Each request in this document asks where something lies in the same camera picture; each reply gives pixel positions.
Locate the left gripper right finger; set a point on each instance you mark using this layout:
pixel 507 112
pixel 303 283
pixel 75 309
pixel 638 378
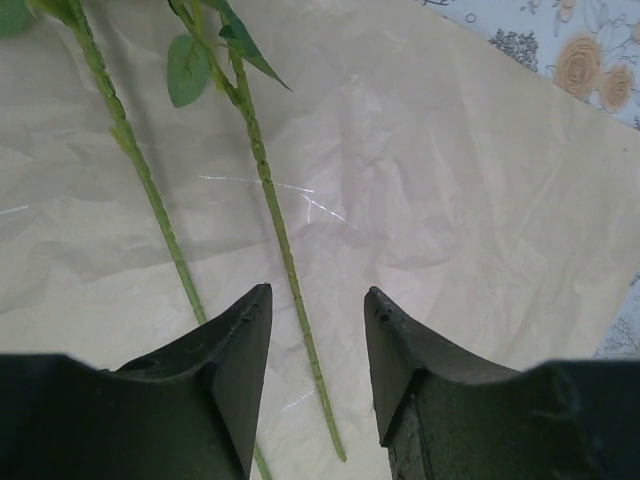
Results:
pixel 446 413

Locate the orange beige wrapping paper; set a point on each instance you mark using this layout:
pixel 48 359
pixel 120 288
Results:
pixel 407 153

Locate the floral patterned table mat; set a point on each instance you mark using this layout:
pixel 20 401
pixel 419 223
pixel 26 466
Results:
pixel 590 49

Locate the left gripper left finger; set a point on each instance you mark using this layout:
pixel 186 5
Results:
pixel 189 409

